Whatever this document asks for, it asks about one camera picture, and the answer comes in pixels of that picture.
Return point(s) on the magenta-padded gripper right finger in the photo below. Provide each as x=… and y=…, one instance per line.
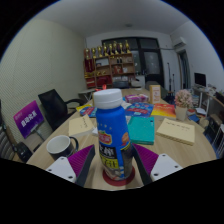
x=163, y=166

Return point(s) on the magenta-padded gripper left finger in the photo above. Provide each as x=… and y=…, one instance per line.
x=63, y=168

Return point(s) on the black mug with white inside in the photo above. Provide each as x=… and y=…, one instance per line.
x=61, y=148

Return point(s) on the flat round red coaster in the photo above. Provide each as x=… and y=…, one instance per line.
x=132, y=176

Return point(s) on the large beige paper book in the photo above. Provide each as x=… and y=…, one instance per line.
x=176, y=131

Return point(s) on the teal notebook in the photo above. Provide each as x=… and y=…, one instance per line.
x=141, y=130

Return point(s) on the small beige paper book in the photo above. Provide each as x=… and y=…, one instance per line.
x=81, y=125

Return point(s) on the orange and yellow booklet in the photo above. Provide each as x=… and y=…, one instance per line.
x=164, y=110

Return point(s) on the blue white-capped drink bottle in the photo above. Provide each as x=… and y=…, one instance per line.
x=111, y=133

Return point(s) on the purple sign board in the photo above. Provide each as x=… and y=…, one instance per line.
x=28, y=118

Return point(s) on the blue and red booklet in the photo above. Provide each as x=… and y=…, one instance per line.
x=140, y=109

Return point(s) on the black office chair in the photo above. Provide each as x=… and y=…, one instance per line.
x=55, y=106

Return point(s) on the pink flowers in white pot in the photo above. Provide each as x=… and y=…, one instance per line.
x=183, y=100

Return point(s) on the orange and white upright box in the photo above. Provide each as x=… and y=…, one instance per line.
x=155, y=94

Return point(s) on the pink snack packet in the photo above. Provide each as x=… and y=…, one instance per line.
x=136, y=98

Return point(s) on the cluttered side desk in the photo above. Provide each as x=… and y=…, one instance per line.
x=208, y=100

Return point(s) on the black computer monitor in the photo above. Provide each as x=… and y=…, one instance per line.
x=200, y=80

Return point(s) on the dark glass door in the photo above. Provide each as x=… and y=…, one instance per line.
x=151, y=61

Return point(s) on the wooden shelf unit with trophies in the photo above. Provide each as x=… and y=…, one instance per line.
x=108, y=68

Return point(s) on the white wall air conditioner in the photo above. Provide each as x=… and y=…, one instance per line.
x=179, y=43

